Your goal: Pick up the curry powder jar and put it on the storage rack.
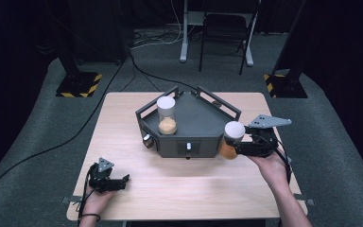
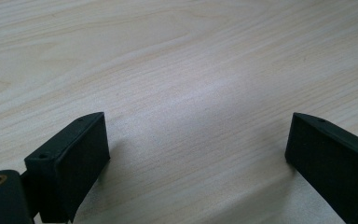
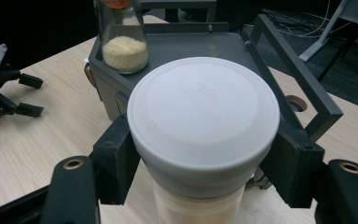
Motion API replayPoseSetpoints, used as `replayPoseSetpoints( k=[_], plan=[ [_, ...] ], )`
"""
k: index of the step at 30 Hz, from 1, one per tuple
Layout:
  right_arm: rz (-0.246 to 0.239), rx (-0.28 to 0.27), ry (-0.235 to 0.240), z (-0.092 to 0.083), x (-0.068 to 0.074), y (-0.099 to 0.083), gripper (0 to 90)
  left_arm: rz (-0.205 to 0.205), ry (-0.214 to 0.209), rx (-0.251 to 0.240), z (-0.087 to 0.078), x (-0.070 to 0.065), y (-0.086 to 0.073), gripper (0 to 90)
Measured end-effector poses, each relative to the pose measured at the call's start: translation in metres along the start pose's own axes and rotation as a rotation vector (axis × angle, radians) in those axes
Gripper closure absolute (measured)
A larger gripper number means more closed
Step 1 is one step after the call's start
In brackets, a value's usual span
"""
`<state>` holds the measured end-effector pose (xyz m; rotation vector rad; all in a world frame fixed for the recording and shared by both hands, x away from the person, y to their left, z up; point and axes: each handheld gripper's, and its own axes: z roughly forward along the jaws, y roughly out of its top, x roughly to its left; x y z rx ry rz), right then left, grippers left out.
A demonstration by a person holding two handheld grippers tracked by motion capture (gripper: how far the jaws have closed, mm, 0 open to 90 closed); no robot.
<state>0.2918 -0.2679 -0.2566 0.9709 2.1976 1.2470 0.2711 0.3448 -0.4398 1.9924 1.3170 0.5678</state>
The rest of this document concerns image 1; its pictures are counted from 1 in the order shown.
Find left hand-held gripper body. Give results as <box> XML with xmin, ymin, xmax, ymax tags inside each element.
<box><xmin>88</xmin><ymin>157</ymin><xmax>115</xmax><ymax>194</ymax></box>

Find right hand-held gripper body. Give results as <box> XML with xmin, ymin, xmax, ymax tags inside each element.
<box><xmin>245</xmin><ymin>113</ymin><xmax>293</xmax><ymax>158</ymax></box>

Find jar with orange powder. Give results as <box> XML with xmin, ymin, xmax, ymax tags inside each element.
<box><xmin>218</xmin><ymin>120</ymin><xmax>247</xmax><ymax>161</ymax></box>

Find black corner rack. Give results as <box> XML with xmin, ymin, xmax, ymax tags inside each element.
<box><xmin>134</xmin><ymin>85</ymin><xmax>243</xmax><ymax>160</ymax></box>

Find jar with pale yellow powder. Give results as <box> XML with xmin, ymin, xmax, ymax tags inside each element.
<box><xmin>156</xmin><ymin>96</ymin><xmax>179</xmax><ymax>136</ymax></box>

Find person's left hand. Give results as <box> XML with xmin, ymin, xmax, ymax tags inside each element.
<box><xmin>82</xmin><ymin>185</ymin><xmax>118</xmax><ymax>216</ymax></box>

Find person's right hand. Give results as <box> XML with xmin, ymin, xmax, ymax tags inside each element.
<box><xmin>248</xmin><ymin>148</ymin><xmax>293</xmax><ymax>190</ymax></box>

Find black wristband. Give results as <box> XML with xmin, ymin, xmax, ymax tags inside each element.
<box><xmin>80</xmin><ymin>213</ymin><xmax>102</xmax><ymax>222</ymax></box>

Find black stand with striped base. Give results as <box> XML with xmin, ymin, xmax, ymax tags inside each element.
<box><xmin>55</xmin><ymin>0</ymin><xmax>103</xmax><ymax>98</ymax></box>
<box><xmin>263</xmin><ymin>0</ymin><xmax>309</xmax><ymax>99</ymax></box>

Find black chair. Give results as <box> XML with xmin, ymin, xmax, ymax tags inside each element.
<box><xmin>199</xmin><ymin>11</ymin><xmax>251</xmax><ymax>76</ymax></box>

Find black equipment cabinet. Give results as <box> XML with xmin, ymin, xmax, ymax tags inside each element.
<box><xmin>71</xmin><ymin>0</ymin><xmax>130</xmax><ymax>65</ymax></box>

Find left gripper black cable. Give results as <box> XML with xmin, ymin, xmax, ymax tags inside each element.
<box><xmin>75</xmin><ymin>164</ymin><xmax>96</xmax><ymax>222</ymax></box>

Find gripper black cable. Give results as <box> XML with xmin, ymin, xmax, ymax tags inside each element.
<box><xmin>75</xmin><ymin>164</ymin><xmax>96</xmax><ymax>222</ymax></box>
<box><xmin>264</xmin><ymin>134</ymin><xmax>294</xmax><ymax>185</ymax></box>

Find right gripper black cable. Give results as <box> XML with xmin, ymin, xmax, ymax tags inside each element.
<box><xmin>264</xmin><ymin>134</ymin><xmax>294</xmax><ymax>185</ymax></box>

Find long black floor cable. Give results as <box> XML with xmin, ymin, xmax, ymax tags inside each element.
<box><xmin>0</xmin><ymin>58</ymin><xmax>128</xmax><ymax>203</ymax></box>

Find white desk frame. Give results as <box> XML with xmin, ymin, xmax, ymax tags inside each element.
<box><xmin>179</xmin><ymin>0</ymin><xmax>255</xmax><ymax>67</ymax></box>

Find black cable to rack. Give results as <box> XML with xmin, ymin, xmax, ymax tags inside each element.
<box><xmin>128</xmin><ymin>49</ymin><xmax>199</xmax><ymax>93</ymax></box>

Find white floor cable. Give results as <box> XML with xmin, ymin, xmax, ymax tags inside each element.
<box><xmin>130</xmin><ymin>0</ymin><xmax>184</xmax><ymax>50</ymax></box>

